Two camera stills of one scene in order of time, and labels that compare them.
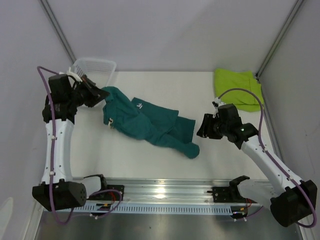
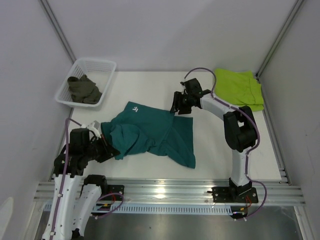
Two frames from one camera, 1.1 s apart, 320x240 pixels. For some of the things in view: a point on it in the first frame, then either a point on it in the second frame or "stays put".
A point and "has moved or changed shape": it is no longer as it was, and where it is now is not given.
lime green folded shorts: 225,80 stays put
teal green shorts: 141,119 has moved or changed shape
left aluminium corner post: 58,29 stays put
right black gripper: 205,129 to 177,98
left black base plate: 109,195 stays put
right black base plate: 226,194 stays put
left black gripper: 96,94 to 107,148
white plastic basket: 100,71 stays put
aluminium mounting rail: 177,190 stays put
